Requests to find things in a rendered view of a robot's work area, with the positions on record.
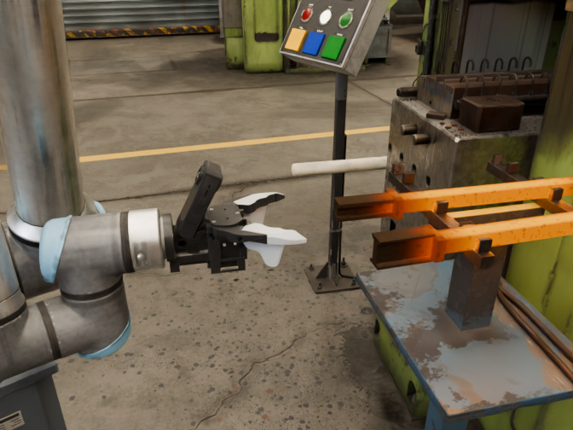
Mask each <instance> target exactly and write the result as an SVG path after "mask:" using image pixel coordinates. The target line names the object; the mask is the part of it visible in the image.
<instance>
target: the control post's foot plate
mask: <svg viewBox="0 0 573 430"><path fill-rule="evenodd" d="M344 260H345V257H343V260H342V261H341V264H340V271H341V274H342V275H345V276H353V277H355V276H354V274H353V272H352V271H351V269H350V267H349V266H348V264H347V263H346V262H345V261H344ZM304 271H305V275H306V276H307V277H308V281H309V283H310V285H311V287H312V289H313V290H314V292H315V294H322V293H340V292H343V291H353V290H357V289H361V288H360V286H359V284H358V283H357V281H356V279H355V278H353V279H352V278H348V277H342V276H341V275H340V274H339V263H338V273H336V266H335V264H333V266H332V279H329V261H327V262H326V263H325V264H323V265H315V266H312V264H310V266H307V267H305V268H304Z"/></svg>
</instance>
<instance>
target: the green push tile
mask: <svg viewBox="0 0 573 430"><path fill-rule="evenodd" d="M345 41H346V38H341V37H337V36H332V35H330V36H329V38H328V40H327V43H326V45H325V48H324V50H323V51H322V54H321V57H322V58H326V59H329V60H334V61H337V60H338V58H339V55H340V52H341V50H342V48H343V47H344V43H345Z"/></svg>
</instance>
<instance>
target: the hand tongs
mask: <svg viewBox="0 0 573 430"><path fill-rule="evenodd" d="M497 297H498V298H499V300H500V301H501V303H502V304H503V305H504V307H505V308H506V310H507V311H508V312H509V313H510V314H511V316H512V317H513V318H514V319H515V320H516V321H517V322H518V324H519V325H520V326H521V327H522V328H523V329H524V330H525V331H526V332H527V334H528V335H529V336H530V337H531V338H532V339H533V340H534V341H535V342H536V344H537V345H538V346H539V347H540V348H541V349H542V350H543V351H544V352H545V353H546V354H547V355H548V356H549V357H550V358H551V359H552V360H553V361H554V363H555V364H556V365H557V366H558V367H559V368H560V369H561V370H562V371H563V372H564V374H565V375H566V376H567V377H568V378H569V379H570V380H571V381H572V382H573V372H572V371H571V370H570V368H569V367H568V366H567V365H566V364H565V363H564V362H563V361H562V360H561V359H560V358H559V357H558V356H557V355H556V353H555V352H554V351H553V350H552V349H551V348H550V347H549V346H548V345H547V344H546V343H545V342H544V341H543V339H542V338H541V337H540V336H539V335H538V334H537V333H536V332H535V331H534V330H533V329H532V328H531V327H530V325H529V324H528V323H527V322H526V321H525V320H524V319H523V318H522V317H521V316H520V315H519V314H518V313H517V312H516V311H515V310H514V309H513V308H512V306H511V305H510V304H509V302H508V301H507V300H506V298H508V299H509V300H510V301H512V302H513V304H515V305H516V306H517V307H518V308H519V309H520V310H521V311H522V312H523V313H524V314H525V315H526V316H527V317H528V318H529V319H530V320H531V321H532V322H533V323H534V324H535V325H536V326H537V327H538V328H539V329H540V330H541V331H542V332H543V333H544V334H545V335H546V336H547V337H548V339H549V340H550V341H551V342H552V343H553V344H554V345H555V346H556V347H557V348H558V349H559V350H560V351H561V352H562V353H563V354H564V355H565V356H566V357H567V358H568V359H569V360H570V361H571V362H572V363H573V353H572V352H571V351H570V350H569V349H568V348H567V347H566V346H565V345H564V344H563V343H562V342H561V341H560V340H559V339H558V338H557V336H556V335H555V334H554V333H553V332H552V331H551V330H550V329H549V328H548V327H547V326H546V325H545V324H544V323H543V322H542V321H541V320H540V319H539V318H538V317H537V316H536V315H535V314H534V313H533V312H532V311H531V310H530V309H529V308H528V307H526V306H525V305H524V304H523V303H522V302H521V301H520V300H518V299H517V298H516V297H514V296H513V295H512V294H511V293H509V292H508V291H506V290H505V289H504V288H503V287H502V282H501V281H500V284H499V287H498V291H497ZM505 297H506V298H505Z"/></svg>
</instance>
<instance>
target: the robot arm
mask: <svg viewBox="0 0 573 430"><path fill-rule="evenodd" d="M0 137H1V141H2V145H3V152H4V156H5V159H6V164H7V167H8V171H9V178H10V182H11V186H12V190H13V194H14V202H13V203H12V204H11V206H10V207H9V209H8V212H7V222H3V223H1V221H0V383H2V382H3V381H4V380H7V379H8V378H11V377H13V376H16V375H19V374H22V373H24V372H27V371H28V370H31V369H35V368H37V367H39V366H42V365H44V364H46V363H50V362H53V361H55V360H57V359H59V358H64V357H68V356H71V355H72V354H75V353H76V354H77V355H79V356H80V357H83V358H87V359H95V358H100V357H106V356H108V355H110V354H112V353H114V352H116V351H117V350H118V349H119V348H121V347H122V346H123V345H124V344H125V342H126V341H127V340H128V339H129V336H130V331H131V325H130V309H129V307H128V304H127V298H126V293H125V288H124V278H123V274H126V273H133V272H137V271H145V270H158V269H164V268H165V260H166V259H167V262H170V267H171V273H173V272H180V266H181V265H188V264H203V263H207V268H208V269H211V273H212V274H218V273H225V272H233V271H240V270H246V259H247V248H248V249H251V250H254V251H258V252H259V253H260V254H261V256H262V258H263V261H264V263H265V264H266V265H268V266H271V267H275V266H277V265H278V264H279V263H280V260H281V255H282V252H283V249H284V246H285V245H297V244H303V243H306V242H307V238H305V237H304V236H303V235H301V234H299V233H298V232H297V231H296V230H284V229H281V228H270V227H267V226H265V225H263V220H264V216H265V213H266V208H267V205H268V204H269V203H273V202H277V201H279V200H282V199H285V196H284V195H283V194H280V193H276V192H271V193H259V194H254V195H242V196H237V197H233V198H230V199H227V200H224V201H222V202H221V203H219V204H217V205H214V206H210V207H209V208H208V206H209V205H210V203H211V200H212V198H213V196H214V194H215V193H216V192H217V191H218V189H219V188H220V186H221V183H222V181H223V174H222V170H221V166H220V165H218V164H215V163H213V162H210V161H209V160H205V162H204V164H203V165H202V166H201V167H200V169H199V170H198V172H197V175H196V177H195V182H194V185H193V187H192V189H191V191H190V193H189V195H188V198H187V199H186V201H185V204H184V206H183V208H182V210H181V212H180V214H179V216H178V218H177V225H173V223H172V216H171V213H166V214H162V217H161V216H160V211H159V209H158V208H151V209H141V210H132V211H128V212H112V213H106V212H105V210H104V208H103V207H102V205H101V204H100V203H99V202H96V201H94V200H92V199H91V198H90V197H89V196H88V195H87V194H86V193H85V192H83V185H82V178H81V171H80V163H79V155H78V140H77V132H76V125H75V118H74V110H73V102H72V87H71V80H70V73H69V65H68V57H67V42H66V34H65V27H64V19H63V11H62V3H61V0H0ZM207 208H208V209H207ZM246 222H250V223H251V224H248V225H246ZM232 266H238V268H235V269H228V270H221V268H225V267H232ZM58 289H60V292H61V295H59V296H55V297H53V298H50V299H46V300H41V301H38V302H36V303H32V304H29V305H28V304H27V303H26V299H30V298H34V297H37V296H39V295H42V294H45V293H49V292H52V291H55V290H58Z"/></svg>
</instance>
